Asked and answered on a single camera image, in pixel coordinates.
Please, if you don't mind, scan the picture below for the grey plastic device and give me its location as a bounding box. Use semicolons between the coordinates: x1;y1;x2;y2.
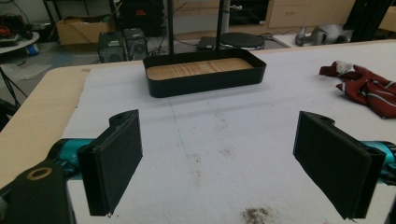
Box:
294;23;355;48

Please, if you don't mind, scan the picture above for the dark red striped cloth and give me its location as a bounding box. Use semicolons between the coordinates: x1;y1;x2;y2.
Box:
318;60;396;119

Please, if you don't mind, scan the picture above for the round white side table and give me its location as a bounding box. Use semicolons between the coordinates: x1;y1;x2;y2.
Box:
0;31;41;56

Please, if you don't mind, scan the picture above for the light wooden cabinet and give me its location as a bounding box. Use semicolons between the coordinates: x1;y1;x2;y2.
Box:
267;0;357;30

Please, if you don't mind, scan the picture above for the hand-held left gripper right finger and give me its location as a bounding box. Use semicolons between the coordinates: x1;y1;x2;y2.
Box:
292;110;387;220

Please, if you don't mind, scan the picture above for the black computer tower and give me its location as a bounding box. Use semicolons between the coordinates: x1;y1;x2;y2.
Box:
97;31;128;64
122;27;149;62

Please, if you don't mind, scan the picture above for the flat black box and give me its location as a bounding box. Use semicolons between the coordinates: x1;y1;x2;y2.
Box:
196;35;220;51

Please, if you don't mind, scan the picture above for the black metal stand pole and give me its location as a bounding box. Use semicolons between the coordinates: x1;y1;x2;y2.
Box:
215;0;226;51
166;0;176;56

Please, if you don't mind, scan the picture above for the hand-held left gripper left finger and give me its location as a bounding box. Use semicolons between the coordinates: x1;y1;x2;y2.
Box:
77;109;144;217

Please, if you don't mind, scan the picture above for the cardboard box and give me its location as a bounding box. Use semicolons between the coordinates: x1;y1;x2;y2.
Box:
55;15;117;47

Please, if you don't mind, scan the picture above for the black tripod leg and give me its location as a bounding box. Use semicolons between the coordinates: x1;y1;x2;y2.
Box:
0;65;29;108

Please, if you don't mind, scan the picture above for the black tray with wooden bottom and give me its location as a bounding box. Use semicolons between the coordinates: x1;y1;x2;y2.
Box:
142;48;268;99

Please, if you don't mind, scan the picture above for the white foam mat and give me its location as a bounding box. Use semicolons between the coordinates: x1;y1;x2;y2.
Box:
62;41;396;224

